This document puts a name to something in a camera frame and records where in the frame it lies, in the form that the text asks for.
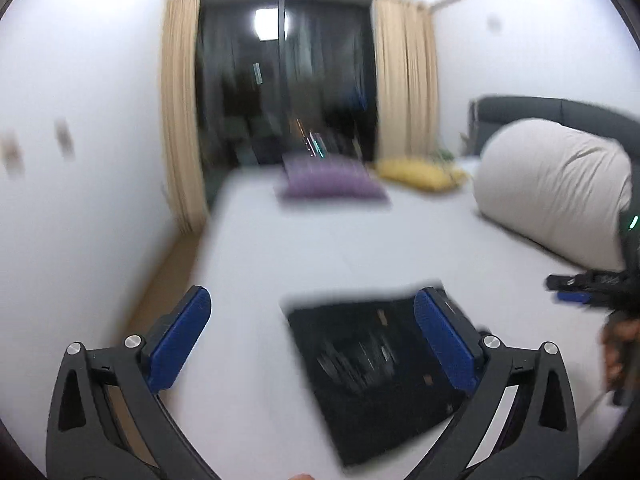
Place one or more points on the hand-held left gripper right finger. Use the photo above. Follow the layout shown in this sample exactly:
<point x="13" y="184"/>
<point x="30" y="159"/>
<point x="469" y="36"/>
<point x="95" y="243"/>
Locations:
<point x="445" y="340"/>

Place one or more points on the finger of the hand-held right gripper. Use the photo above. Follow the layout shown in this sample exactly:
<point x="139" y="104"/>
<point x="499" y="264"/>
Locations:
<point x="575" y="297"/>
<point x="580" y="281"/>

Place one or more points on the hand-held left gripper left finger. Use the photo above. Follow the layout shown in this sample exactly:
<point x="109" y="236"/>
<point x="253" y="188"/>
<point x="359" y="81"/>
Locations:
<point x="180" y="340"/>

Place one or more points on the dark denim pants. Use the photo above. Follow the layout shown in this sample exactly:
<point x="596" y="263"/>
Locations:
<point x="375" y="400"/>

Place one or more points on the person's right hand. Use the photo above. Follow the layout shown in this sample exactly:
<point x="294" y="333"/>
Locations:
<point x="622" y="350"/>

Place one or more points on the white pillow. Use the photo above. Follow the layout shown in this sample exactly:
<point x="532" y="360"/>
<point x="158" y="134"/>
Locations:
<point x="550" y="195"/>

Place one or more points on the dark grey headboard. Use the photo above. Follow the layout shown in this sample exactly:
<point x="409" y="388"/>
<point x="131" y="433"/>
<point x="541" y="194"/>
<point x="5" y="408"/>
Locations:
<point x="575" y="115"/>

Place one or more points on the white bed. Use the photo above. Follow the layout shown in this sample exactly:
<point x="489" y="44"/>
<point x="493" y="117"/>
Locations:
<point x="310" y="245"/>

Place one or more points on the yellow cushion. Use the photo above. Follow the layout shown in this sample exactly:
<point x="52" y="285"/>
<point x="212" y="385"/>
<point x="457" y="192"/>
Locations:
<point x="415" y="172"/>

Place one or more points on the purple cushion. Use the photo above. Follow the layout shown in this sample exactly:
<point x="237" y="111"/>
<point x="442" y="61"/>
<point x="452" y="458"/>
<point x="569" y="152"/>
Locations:
<point x="330" y="182"/>

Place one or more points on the beige curtain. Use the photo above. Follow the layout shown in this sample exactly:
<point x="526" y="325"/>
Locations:
<point x="405" y="80"/>
<point x="182" y="110"/>

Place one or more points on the dark window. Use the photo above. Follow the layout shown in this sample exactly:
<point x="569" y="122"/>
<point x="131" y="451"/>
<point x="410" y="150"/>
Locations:
<point x="285" y="85"/>

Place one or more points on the wall switch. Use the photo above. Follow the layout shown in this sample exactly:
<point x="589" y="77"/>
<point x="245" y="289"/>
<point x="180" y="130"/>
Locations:
<point x="12" y="154"/>
<point x="64" y="139"/>

